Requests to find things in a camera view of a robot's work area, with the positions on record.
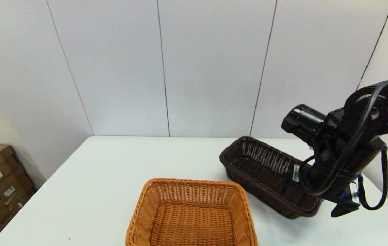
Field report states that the dark brown wicker basket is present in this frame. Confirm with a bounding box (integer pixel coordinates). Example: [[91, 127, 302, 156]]
[[219, 136, 324, 219]]

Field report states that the orange wicker basket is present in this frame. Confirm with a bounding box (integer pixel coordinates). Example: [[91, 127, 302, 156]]
[[125, 178, 258, 246]]

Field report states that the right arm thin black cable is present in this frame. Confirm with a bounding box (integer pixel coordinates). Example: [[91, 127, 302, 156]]
[[357, 145, 388, 211]]

